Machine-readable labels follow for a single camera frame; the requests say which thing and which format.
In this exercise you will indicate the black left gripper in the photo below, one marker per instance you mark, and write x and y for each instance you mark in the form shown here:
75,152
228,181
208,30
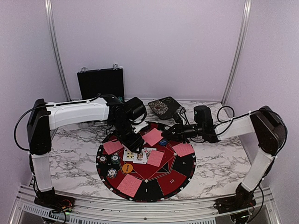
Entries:
133,144

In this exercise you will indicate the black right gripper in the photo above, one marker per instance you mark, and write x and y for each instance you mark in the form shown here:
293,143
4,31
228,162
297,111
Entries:
179,135

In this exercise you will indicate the blue small blind button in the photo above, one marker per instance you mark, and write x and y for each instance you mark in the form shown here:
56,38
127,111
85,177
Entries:
163,142

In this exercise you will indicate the face down card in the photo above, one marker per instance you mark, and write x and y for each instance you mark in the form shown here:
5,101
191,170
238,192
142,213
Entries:
155,158
153,137

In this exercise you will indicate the king face card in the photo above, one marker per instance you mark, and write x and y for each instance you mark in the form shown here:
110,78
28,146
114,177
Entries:
140,158

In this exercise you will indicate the red cards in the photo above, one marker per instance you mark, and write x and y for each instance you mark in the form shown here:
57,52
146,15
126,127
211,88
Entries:
129,185
183,149
110,147

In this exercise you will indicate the green 50 chips seat three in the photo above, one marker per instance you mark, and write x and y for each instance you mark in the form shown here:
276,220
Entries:
115,159

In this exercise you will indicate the orange big blind button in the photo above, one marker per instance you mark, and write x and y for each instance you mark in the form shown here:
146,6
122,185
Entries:
127,168

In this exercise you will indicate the grey 10 chips seat two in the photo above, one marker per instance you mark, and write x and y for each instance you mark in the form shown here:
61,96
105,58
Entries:
111,173

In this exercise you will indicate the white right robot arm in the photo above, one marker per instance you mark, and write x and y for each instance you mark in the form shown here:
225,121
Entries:
268,127

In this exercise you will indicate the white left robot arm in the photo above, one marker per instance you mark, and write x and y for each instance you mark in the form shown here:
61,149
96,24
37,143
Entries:
45,117

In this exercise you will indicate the black floral square plate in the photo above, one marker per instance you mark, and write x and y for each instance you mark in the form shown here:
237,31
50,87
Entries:
164,108

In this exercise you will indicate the round red black poker mat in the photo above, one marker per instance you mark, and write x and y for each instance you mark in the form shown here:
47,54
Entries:
158,183

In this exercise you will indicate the black poker chip case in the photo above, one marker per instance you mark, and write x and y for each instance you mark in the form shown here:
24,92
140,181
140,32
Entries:
103,81

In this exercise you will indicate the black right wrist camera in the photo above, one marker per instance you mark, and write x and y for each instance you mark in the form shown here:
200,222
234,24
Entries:
203,116

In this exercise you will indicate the aluminium front rail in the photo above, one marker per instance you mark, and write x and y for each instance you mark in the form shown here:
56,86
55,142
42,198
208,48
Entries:
98,210

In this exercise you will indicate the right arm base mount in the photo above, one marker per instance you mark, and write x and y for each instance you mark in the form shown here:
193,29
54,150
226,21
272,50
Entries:
229,204

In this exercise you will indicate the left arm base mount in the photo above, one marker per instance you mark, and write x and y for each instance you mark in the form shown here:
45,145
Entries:
59,203

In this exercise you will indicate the right aluminium corner post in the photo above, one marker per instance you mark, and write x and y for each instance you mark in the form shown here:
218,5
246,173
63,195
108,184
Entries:
238,51

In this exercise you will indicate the aluminium corner post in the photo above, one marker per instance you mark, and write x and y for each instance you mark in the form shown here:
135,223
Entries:
238,51
54,43

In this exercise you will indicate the left aluminium corner post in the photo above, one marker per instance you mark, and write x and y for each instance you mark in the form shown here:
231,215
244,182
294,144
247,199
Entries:
54,43

